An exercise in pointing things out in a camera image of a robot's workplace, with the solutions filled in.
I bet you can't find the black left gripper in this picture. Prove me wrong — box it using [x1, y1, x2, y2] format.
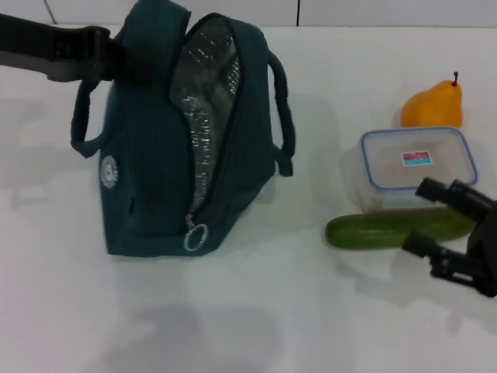
[0, 13, 157, 85]

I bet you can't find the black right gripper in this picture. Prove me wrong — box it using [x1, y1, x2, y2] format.
[401, 176, 497, 299]

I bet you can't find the clear plastic food container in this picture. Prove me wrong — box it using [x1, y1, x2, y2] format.
[354, 126, 479, 213]

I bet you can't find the green cucumber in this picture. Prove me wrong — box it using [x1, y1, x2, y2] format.
[325, 207, 477, 251]

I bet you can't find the dark teal insulated lunch bag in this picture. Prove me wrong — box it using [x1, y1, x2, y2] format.
[69, 0, 294, 258]

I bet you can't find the orange pear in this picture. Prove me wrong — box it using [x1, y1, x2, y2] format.
[400, 71, 464, 131]

